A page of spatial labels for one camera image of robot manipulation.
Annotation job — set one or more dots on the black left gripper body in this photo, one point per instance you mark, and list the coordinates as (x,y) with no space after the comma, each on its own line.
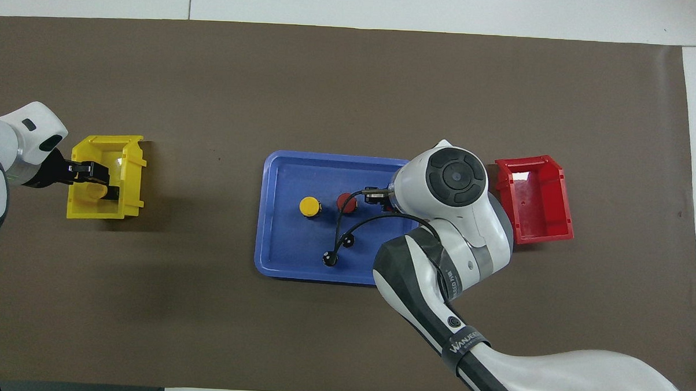
(53,171)

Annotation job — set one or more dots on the yellow push button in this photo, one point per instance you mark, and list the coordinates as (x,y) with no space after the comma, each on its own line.
(309,206)
(96,192)

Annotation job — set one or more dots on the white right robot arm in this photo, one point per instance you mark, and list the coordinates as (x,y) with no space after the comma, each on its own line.
(486,223)

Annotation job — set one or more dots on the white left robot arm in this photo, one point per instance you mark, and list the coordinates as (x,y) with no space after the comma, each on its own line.
(31,138)

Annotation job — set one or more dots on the blue plastic tray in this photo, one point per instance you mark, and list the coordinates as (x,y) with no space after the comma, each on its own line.
(288,251)

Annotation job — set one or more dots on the yellow plastic bin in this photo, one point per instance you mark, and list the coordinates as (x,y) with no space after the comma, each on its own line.
(133,199)

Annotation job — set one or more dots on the black cylindrical capacitor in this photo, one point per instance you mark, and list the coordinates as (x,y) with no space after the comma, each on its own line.
(329,259)
(348,240)

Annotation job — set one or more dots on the red plastic bin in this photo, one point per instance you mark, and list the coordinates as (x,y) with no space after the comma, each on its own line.
(541,208)

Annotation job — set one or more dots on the brown paper mat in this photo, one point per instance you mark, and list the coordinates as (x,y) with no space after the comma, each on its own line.
(204,329)

